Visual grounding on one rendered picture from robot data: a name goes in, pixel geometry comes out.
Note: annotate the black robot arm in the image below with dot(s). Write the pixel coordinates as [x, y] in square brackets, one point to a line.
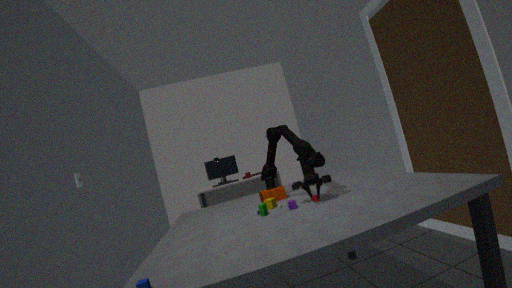
[308, 157]

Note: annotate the small purple cube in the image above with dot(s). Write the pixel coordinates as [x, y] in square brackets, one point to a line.
[292, 204]

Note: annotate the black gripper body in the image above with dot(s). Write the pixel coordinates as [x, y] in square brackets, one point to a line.
[324, 179]

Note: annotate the small blue block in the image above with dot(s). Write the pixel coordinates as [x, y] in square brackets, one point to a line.
[143, 283]

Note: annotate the yellow block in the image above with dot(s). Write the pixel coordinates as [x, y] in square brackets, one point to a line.
[271, 203]

